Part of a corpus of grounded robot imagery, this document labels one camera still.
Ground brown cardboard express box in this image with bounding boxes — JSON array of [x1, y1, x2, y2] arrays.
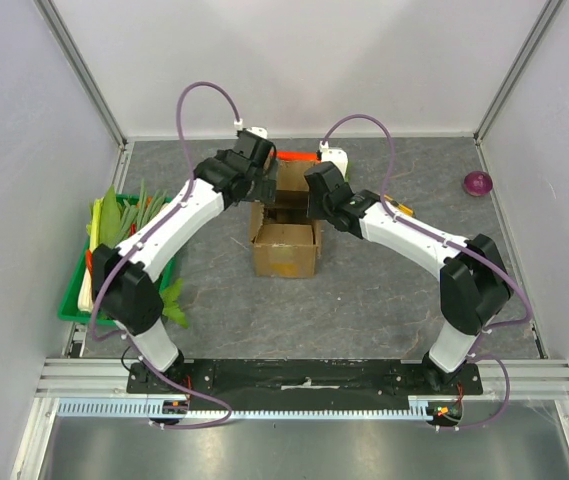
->
[[249, 158, 322, 279]]

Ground yellow utility knife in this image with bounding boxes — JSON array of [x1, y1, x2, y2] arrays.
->
[[385, 195, 415, 217]]

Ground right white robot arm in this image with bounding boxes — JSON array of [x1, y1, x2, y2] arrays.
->
[[304, 162, 513, 394]]

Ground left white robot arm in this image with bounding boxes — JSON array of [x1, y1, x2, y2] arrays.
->
[[92, 127, 277, 393]]

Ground orange toy carrot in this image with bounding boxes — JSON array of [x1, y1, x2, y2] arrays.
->
[[277, 151, 318, 162]]

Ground green carrot leaves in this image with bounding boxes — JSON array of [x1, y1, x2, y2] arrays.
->
[[344, 161, 352, 182]]

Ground green beans bunch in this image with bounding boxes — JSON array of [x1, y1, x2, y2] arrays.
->
[[115, 181, 170, 244]]

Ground green leaf beside tray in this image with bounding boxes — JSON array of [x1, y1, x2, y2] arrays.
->
[[160, 278, 190, 329]]

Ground green leafy vegetable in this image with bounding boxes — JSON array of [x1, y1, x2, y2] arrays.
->
[[86, 186, 136, 252]]

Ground red chili pepper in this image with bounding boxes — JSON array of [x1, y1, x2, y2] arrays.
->
[[85, 249, 93, 275]]

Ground purple red onion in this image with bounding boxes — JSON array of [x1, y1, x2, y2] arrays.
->
[[463, 171, 493, 197]]

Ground green vegetable tray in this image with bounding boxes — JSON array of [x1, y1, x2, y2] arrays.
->
[[58, 191, 188, 328]]

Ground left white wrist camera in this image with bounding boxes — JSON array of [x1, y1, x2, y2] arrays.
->
[[234, 118, 268, 140]]

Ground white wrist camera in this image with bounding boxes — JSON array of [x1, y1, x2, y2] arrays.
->
[[234, 118, 268, 140], [318, 141, 349, 178]]

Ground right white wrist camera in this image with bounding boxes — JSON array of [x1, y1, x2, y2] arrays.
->
[[318, 141, 349, 178]]

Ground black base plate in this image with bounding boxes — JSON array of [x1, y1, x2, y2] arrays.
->
[[127, 358, 483, 402]]

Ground grey slotted cable duct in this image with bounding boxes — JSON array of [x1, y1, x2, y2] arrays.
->
[[57, 398, 436, 421]]

